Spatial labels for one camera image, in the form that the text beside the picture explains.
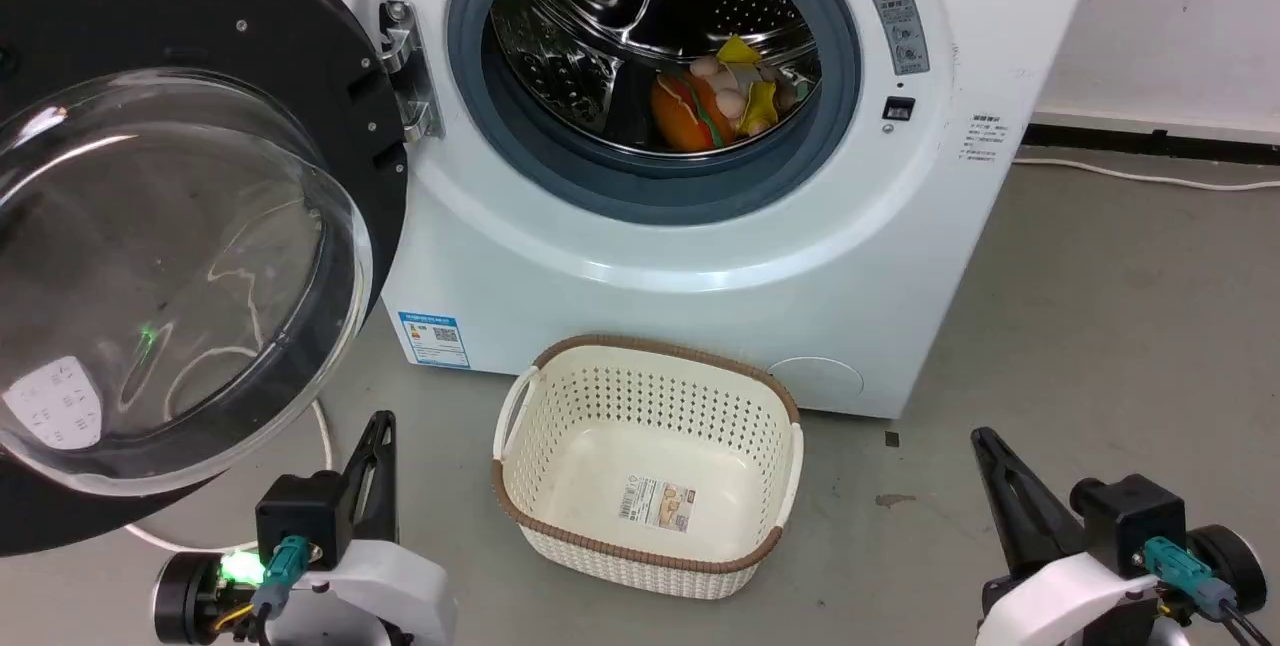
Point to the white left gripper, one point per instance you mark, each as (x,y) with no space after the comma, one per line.
(395,591)

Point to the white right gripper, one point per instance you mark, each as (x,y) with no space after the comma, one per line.
(1065,606)

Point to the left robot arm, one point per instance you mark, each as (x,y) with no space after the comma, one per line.
(185,598)

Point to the white printed label sticker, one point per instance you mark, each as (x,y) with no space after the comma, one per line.
(55,406)

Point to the white front-load washing machine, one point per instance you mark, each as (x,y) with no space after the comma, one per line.
(700,316)

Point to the chrome door hinge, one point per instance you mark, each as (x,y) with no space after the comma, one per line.
(412,76)

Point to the blue energy label sticker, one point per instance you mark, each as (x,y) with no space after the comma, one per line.
(433,339)

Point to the round white filter cover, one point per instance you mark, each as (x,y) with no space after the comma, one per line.
(815,386)

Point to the cream laundry basket brown rim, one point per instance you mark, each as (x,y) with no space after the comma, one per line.
(640,396)

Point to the paper label in basket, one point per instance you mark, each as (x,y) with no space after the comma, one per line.
(656,503)

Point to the small printed text sticker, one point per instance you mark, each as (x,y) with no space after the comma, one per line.
(987,138)

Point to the black baseboard strip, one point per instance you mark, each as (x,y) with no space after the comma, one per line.
(1150,141)

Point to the orange hamburger plush toy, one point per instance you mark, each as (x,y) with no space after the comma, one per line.
(685,116)

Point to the grey warning sticker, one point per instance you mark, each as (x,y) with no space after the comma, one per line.
(900,31)

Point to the doll with yellow clothes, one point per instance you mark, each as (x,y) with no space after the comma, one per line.
(745,78)

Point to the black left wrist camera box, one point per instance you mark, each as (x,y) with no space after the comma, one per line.
(300,516)

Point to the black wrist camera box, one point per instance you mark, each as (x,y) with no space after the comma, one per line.
(1130,516)
(300,516)

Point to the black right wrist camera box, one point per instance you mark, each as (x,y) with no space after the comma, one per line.
(1130,516)

